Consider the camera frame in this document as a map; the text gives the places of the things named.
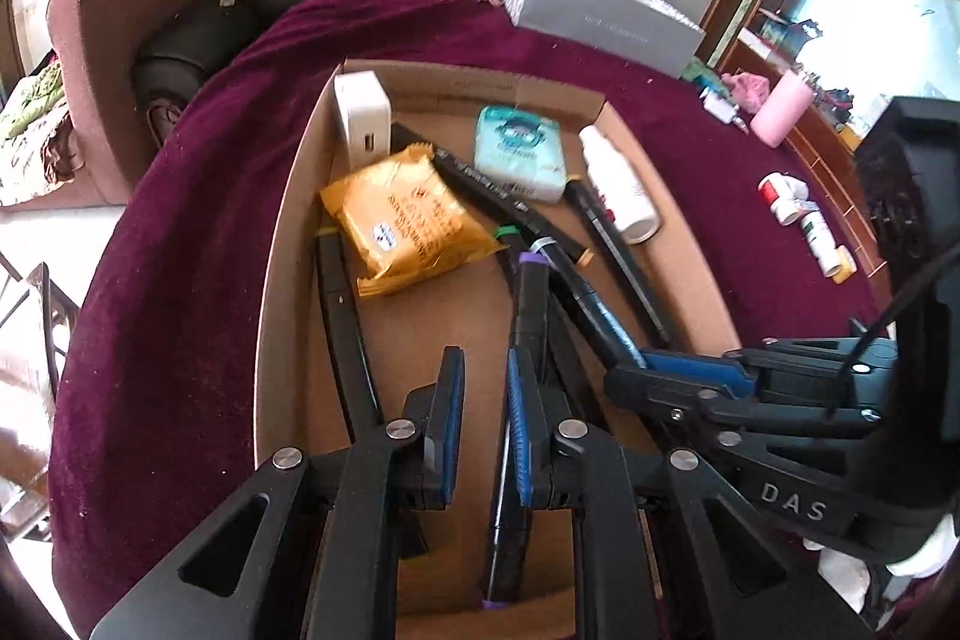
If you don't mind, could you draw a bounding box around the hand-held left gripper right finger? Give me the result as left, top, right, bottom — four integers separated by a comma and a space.
506, 346, 878, 640

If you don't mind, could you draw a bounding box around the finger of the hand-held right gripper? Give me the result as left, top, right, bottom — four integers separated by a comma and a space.
643, 335, 899, 398
604, 368, 880, 542

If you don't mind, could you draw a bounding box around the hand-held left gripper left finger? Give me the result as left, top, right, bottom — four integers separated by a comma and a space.
90, 345, 467, 640

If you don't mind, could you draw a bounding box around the black marker grey cap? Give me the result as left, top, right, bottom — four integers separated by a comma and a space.
547, 250, 650, 371

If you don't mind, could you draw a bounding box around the shallow cardboard box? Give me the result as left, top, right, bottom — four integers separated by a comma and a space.
253, 59, 740, 640

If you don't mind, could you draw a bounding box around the black marker pen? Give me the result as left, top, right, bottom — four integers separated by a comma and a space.
564, 179, 672, 348

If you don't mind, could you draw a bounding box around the white green-label bottle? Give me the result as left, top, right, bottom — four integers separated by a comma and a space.
799, 211, 841, 277

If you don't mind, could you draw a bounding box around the black marker green cap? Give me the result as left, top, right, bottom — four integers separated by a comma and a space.
491, 224, 526, 341

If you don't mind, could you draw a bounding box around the yellow snack packet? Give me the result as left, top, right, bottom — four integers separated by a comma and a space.
319, 143, 505, 300

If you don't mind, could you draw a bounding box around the black marker cream cap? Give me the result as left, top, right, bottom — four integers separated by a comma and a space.
390, 122, 593, 270

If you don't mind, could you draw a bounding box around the white charger block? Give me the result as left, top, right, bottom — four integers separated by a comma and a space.
332, 71, 395, 170

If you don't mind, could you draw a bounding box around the wooden cabinet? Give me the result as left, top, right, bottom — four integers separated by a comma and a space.
697, 0, 960, 304

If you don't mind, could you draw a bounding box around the small white pill bottle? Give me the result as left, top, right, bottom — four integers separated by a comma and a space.
776, 179, 811, 227

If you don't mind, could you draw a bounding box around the small white red-label bottle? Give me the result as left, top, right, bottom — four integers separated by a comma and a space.
757, 171, 788, 214

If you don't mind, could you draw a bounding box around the plain white plastic bottle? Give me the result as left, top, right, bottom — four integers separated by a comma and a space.
577, 125, 662, 245

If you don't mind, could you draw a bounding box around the pink water bottle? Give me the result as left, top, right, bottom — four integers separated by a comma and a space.
750, 68, 816, 145

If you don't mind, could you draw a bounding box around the small white adapter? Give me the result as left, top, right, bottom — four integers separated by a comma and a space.
701, 89, 740, 124

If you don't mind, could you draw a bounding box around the teal tissue pack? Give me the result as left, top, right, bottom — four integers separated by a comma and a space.
472, 104, 569, 205

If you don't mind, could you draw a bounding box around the pink cloth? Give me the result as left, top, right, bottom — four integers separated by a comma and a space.
721, 71, 772, 110

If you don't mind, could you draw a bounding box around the dark printed box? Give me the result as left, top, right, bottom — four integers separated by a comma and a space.
772, 14, 826, 49

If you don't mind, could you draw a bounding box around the grey shoe box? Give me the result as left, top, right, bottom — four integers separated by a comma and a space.
499, 0, 707, 80

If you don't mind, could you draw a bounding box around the dark wooden chair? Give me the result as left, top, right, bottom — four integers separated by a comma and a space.
0, 250, 80, 536

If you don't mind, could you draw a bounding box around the floral bedding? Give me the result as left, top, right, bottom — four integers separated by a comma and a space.
0, 107, 83, 206

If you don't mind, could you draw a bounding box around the maroon armchair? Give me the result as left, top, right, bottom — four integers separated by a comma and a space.
46, 0, 241, 208

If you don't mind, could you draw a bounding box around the green crumpled blanket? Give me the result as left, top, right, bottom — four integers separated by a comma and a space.
0, 62, 68, 139

